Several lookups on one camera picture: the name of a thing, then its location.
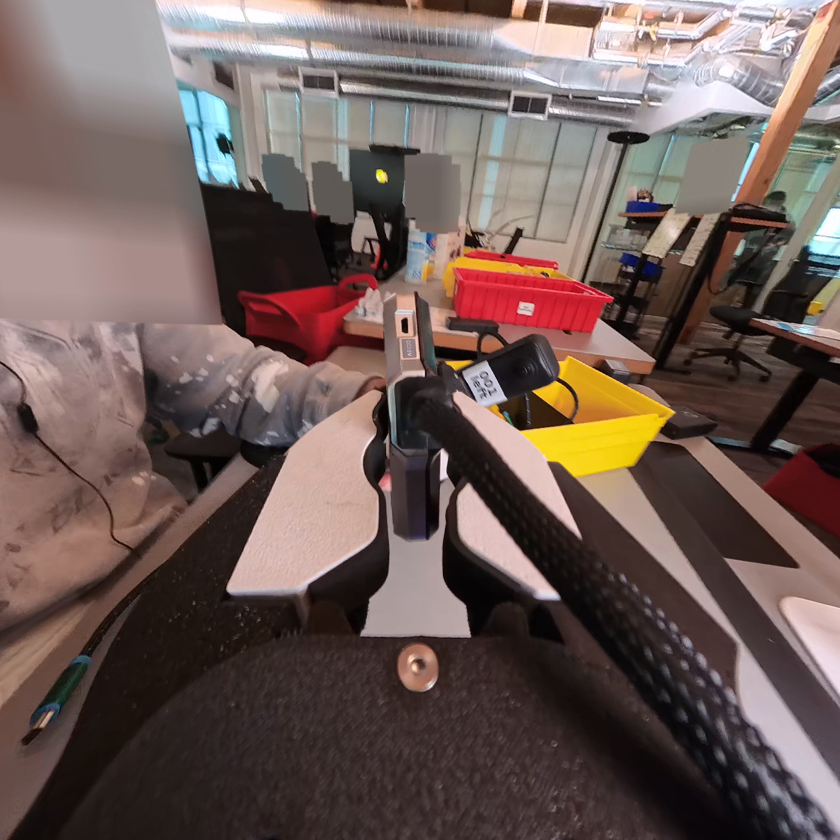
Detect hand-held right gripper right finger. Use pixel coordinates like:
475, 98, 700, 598
443, 394, 583, 602

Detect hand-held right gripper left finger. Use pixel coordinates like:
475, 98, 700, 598
226, 392, 391, 623

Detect black adapter cable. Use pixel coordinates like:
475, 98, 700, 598
478, 328, 581, 427

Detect yellow plastic bin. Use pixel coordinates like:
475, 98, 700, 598
446, 354, 676, 476
443, 257, 572, 299

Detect silver hub adapter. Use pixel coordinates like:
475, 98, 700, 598
384, 292, 442, 542

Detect thick black braided cable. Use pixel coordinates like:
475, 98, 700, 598
394, 377, 840, 840

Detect braided hdmi cable green plug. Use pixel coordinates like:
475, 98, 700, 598
20, 594, 142, 746

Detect person's left forearm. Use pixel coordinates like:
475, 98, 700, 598
141, 325, 388, 447

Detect black bin divider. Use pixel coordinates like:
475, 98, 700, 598
518, 390, 572, 431

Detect red plastic bin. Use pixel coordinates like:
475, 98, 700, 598
465, 249, 560, 271
453, 268, 614, 332

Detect white blue printed package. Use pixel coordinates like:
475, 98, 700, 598
405, 220, 460, 284

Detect cart with blue bins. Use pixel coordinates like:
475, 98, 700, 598
617, 200, 667, 329

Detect black rectangular box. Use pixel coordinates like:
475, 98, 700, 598
661, 407, 718, 441

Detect large red object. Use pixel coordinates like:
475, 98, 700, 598
238, 274, 382, 365

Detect black office chair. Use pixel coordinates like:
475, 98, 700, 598
686, 305, 775, 382

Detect black monitor on stand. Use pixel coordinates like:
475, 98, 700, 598
350, 147, 404, 273

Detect person's grey hoodie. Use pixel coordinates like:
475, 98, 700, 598
0, 318, 217, 631

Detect black floor lamp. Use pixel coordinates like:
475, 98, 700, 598
581, 130, 651, 283

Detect black standing desk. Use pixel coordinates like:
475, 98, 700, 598
646, 203, 788, 375

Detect wooden desk black legs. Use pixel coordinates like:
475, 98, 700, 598
748, 318, 840, 454

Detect red bag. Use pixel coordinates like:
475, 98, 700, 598
764, 443, 840, 539

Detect white tablet stand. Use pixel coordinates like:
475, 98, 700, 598
780, 596, 840, 697

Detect thin black wire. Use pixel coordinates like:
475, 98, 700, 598
0, 361, 142, 559

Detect large silver air duct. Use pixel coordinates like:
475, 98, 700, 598
157, 0, 840, 106

